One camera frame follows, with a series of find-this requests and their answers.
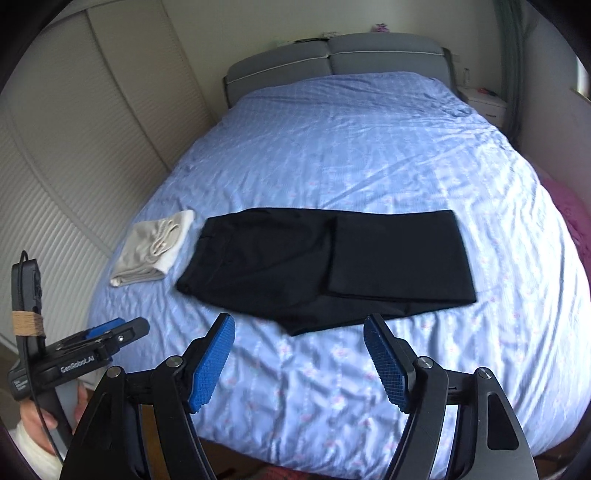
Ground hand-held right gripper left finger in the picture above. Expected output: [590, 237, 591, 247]
[59, 312, 236, 480]

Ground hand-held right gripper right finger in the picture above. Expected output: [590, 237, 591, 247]
[363, 314, 540, 480]

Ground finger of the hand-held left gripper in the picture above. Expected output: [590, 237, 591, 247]
[84, 318, 126, 340]
[105, 317, 151, 357]

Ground black pants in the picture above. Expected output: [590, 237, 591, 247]
[175, 208, 478, 337]

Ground person's left forearm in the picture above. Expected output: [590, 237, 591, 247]
[8, 422, 64, 480]

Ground person's left hand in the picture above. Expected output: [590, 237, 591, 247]
[17, 382, 90, 455]

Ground folded beige garment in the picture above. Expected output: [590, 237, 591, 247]
[109, 209, 197, 288]

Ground white sliding wardrobe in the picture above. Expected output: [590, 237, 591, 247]
[0, 9, 218, 352]

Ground bed with blue striped sheet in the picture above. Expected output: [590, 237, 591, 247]
[90, 71, 591, 468]

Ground pink cloth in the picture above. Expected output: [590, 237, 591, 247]
[539, 176, 591, 282]

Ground white nightstand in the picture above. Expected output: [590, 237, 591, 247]
[461, 88, 509, 129]

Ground grey padded headboard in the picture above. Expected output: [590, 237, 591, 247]
[223, 33, 457, 110]

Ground green curtain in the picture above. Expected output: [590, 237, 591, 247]
[492, 0, 536, 141]

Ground window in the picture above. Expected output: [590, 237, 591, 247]
[570, 55, 591, 104]

